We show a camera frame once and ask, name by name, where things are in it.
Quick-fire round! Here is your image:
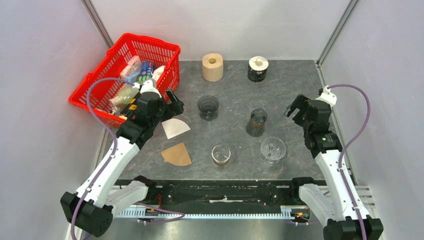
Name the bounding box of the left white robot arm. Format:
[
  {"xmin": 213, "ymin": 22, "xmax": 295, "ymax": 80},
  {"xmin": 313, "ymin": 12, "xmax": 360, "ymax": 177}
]
[{"xmin": 60, "ymin": 88, "xmax": 184, "ymax": 240}]

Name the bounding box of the black yellow package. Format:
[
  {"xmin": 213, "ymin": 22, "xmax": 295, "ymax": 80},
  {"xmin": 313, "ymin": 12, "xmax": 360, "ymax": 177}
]
[{"xmin": 118, "ymin": 98, "xmax": 137, "ymax": 120}]

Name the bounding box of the aluminium slotted rail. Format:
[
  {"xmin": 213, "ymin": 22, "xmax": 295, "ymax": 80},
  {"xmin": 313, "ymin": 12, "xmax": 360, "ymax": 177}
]
[{"xmin": 115, "ymin": 205, "xmax": 308, "ymax": 220}]

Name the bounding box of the dark smoked plastic dripper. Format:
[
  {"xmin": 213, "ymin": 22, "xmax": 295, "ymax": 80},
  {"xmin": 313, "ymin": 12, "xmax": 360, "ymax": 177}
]
[{"xmin": 197, "ymin": 95, "xmax": 219, "ymax": 122}]

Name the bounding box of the pale green liquid bottle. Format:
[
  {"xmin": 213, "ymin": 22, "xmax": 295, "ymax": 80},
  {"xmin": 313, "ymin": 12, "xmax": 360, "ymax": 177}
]
[{"xmin": 109, "ymin": 85, "xmax": 140, "ymax": 114}]

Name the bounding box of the white paper coffee filter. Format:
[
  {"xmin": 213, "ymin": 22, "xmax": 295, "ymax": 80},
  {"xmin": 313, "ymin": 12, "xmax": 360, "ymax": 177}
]
[{"xmin": 161, "ymin": 118, "xmax": 191, "ymax": 140}]

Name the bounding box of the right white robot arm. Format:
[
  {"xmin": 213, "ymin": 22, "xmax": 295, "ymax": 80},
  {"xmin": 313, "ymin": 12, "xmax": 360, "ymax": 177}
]
[{"xmin": 284, "ymin": 94, "xmax": 384, "ymax": 240}]

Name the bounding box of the black wrapped paper roll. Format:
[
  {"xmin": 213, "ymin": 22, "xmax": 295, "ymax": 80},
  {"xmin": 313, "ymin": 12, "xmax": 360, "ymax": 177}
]
[{"xmin": 247, "ymin": 56, "xmax": 269, "ymax": 83}]

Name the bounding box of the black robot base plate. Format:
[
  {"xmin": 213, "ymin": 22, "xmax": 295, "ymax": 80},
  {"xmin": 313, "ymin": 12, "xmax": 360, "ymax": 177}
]
[{"xmin": 112, "ymin": 178, "xmax": 332, "ymax": 216}]

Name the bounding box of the white bottle in basket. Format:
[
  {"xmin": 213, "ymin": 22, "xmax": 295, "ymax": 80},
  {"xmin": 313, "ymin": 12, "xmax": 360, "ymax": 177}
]
[{"xmin": 151, "ymin": 65, "xmax": 165, "ymax": 82}]

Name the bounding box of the beige paper roll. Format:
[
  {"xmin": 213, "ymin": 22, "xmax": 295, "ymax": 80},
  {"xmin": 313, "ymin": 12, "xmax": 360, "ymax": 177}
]
[{"xmin": 202, "ymin": 53, "xmax": 224, "ymax": 82}]

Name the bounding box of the dark glass carafe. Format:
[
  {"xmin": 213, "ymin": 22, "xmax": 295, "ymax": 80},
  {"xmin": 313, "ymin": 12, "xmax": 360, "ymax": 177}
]
[{"xmin": 245, "ymin": 108, "xmax": 268, "ymax": 137}]

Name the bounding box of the blue snack box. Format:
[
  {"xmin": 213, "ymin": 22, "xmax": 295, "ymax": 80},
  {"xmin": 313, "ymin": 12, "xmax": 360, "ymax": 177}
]
[{"xmin": 137, "ymin": 61, "xmax": 156, "ymax": 83}]

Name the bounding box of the brown paper coffee filter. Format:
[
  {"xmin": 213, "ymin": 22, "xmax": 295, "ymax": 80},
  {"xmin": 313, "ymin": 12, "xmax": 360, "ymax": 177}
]
[{"xmin": 161, "ymin": 142, "xmax": 192, "ymax": 167}]

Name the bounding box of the pink white packet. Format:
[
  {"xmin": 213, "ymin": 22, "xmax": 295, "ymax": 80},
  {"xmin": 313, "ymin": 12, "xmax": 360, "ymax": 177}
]
[{"xmin": 119, "ymin": 55, "xmax": 142, "ymax": 80}]

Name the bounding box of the small glass server cup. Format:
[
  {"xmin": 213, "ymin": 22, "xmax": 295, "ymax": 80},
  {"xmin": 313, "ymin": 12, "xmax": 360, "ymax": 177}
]
[{"xmin": 211, "ymin": 144, "xmax": 231, "ymax": 166}]

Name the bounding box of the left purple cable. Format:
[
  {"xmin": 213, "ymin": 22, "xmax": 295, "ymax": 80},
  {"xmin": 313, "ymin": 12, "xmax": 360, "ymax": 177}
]
[{"xmin": 70, "ymin": 77, "xmax": 186, "ymax": 240}]

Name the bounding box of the clear glass dripper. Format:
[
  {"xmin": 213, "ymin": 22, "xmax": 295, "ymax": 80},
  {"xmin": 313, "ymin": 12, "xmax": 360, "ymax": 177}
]
[{"xmin": 259, "ymin": 136, "xmax": 286, "ymax": 166}]

